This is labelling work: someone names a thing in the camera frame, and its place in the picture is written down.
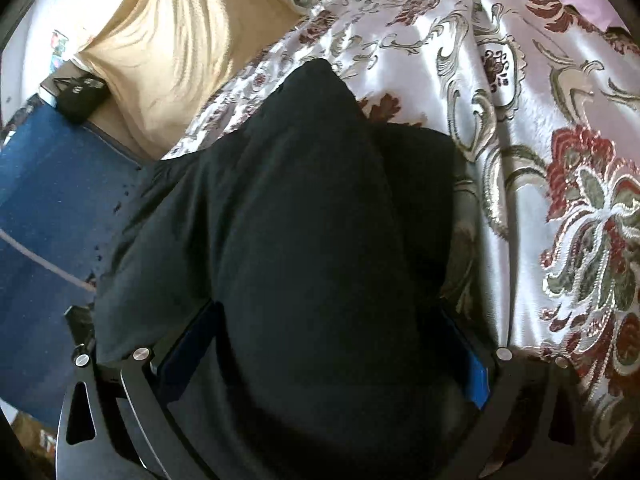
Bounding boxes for floral satin bedspread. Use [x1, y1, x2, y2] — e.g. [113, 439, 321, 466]
[162, 0, 640, 480]

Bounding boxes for black hanging bag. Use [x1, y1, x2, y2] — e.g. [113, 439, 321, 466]
[52, 74, 108, 123]

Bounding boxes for black garment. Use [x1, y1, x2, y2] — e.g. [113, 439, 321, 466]
[92, 58, 501, 480]

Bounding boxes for blue carpet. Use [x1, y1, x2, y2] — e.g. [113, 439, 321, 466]
[0, 92, 151, 461]

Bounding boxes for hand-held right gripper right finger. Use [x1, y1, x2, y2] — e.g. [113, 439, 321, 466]
[439, 307, 587, 480]

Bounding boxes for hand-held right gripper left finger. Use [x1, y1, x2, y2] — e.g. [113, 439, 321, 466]
[54, 300, 227, 480]

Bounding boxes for beige hanging cloth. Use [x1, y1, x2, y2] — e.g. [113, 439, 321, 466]
[72, 0, 306, 158]

